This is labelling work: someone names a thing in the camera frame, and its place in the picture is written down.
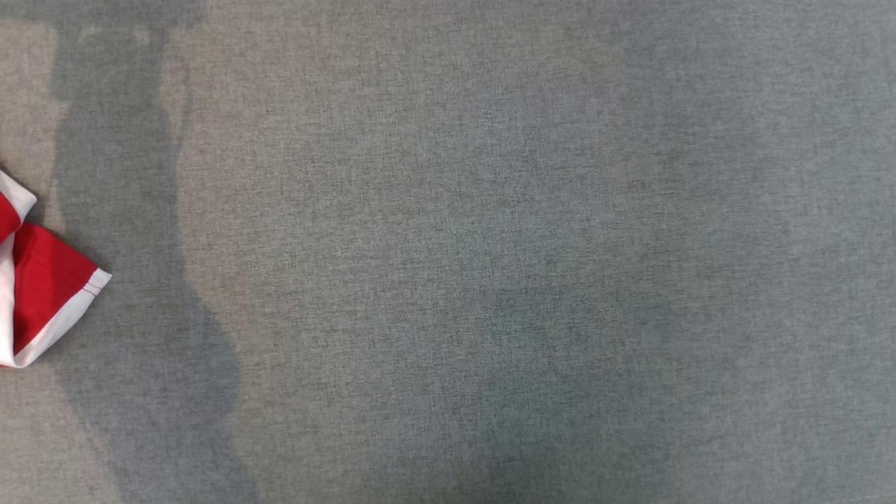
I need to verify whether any red shorts white trim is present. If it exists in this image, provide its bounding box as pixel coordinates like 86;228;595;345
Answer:
0;170;113;369

